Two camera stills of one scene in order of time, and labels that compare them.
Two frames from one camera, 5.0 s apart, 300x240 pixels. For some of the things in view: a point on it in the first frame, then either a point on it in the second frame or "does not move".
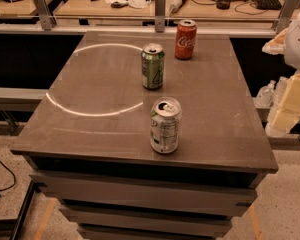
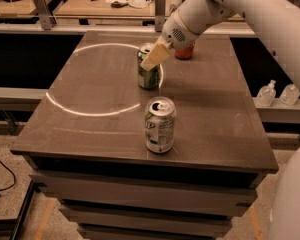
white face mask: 139,1 does not move
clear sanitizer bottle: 264,97 does not move
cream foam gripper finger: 294,103 → 175,34
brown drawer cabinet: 89,140 does not move
